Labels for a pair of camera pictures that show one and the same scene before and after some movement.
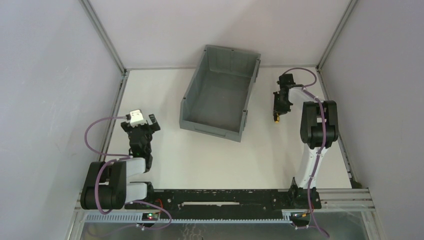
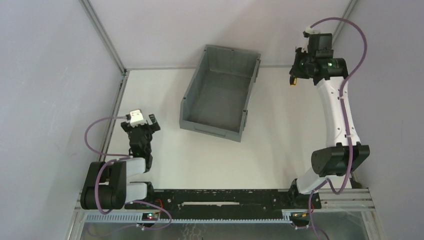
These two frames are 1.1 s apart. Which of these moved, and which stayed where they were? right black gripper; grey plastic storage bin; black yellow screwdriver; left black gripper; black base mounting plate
Moved: right black gripper; black yellow screwdriver
Stayed: left black gripper; black base mounting plate; grey plastic storage bin
